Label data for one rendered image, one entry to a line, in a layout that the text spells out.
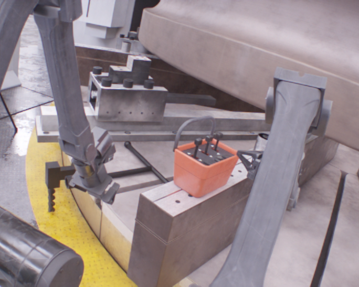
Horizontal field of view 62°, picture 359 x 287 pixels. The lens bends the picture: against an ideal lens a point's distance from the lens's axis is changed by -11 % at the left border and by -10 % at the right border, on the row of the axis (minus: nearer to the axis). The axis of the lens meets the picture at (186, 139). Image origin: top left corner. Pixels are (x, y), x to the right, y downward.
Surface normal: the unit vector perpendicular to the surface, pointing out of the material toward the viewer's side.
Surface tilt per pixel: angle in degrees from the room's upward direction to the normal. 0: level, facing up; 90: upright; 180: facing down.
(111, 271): 0
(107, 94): 90
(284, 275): 0
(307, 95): 45
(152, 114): 90
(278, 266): 0
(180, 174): 97
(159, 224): 90
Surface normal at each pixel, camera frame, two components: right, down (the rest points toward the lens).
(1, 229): 0.14, -0.82
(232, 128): 0.44, 0.44
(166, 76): 0.07, 0.41
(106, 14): -0.34, 0.31
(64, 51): 0.89, 0.36
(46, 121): 0.49, 0.14
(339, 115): -0.56, 0.21
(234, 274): -0.22, -0.45
